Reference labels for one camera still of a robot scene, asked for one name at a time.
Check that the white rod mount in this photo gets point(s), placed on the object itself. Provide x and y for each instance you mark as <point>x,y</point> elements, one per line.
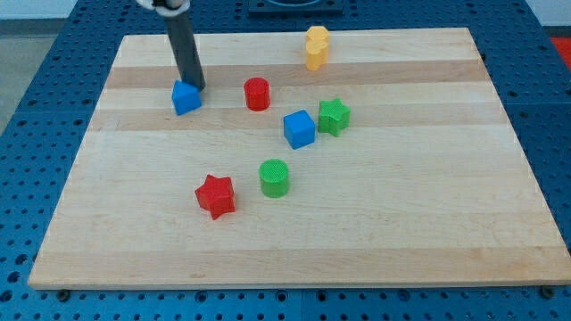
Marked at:
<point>166,8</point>

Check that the green star block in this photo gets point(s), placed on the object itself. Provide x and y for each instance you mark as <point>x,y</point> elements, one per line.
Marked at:
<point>334,117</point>

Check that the blue triangle block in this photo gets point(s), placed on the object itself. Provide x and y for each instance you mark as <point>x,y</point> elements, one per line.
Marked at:
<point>185,98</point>

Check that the red cylinder block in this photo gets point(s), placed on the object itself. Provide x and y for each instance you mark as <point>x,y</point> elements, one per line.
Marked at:
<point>257,94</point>

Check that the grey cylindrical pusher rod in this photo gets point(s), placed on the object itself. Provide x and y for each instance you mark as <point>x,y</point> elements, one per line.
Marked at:
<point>183,45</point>

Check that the dark blue base plate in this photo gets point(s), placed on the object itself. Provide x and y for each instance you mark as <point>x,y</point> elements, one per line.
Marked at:
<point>262,8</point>

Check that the green cylinder block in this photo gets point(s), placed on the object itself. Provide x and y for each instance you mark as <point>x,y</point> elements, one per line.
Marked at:
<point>274,177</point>

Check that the red star block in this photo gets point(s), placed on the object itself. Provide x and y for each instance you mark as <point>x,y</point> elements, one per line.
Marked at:
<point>216,195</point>

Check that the blue cube block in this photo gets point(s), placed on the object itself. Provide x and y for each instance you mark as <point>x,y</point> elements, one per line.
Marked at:
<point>299,129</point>

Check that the yellow heart block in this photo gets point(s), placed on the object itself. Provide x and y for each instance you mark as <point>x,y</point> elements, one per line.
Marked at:
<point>316,47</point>

